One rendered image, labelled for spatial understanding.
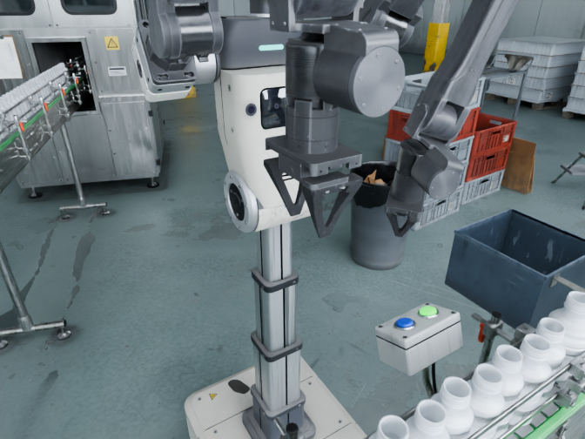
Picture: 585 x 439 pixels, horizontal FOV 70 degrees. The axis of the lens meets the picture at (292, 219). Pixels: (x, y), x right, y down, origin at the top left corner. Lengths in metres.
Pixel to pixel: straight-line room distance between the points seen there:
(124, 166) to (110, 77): 0.79
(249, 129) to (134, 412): 1.56
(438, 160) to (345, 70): 0.38
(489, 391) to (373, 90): 0.47
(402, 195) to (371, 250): 2.02
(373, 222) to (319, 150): 2.26
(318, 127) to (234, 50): 0.54
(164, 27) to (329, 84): 0.40
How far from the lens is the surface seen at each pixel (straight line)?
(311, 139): 0.43
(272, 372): 1.36
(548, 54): 7.96
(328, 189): 0.43
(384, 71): 0.37
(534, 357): 0.77
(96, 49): 3.97
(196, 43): 0.75
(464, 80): 0.75
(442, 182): 0.71
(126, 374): 2.33
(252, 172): 0.94
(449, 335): 0.84
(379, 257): 2.83
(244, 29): 0.95
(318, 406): 1.74
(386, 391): 2.17
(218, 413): 1.74
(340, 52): 0.38
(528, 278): 1.39
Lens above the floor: 1.63
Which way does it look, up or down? 28 degrees down
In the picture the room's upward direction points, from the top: straight up
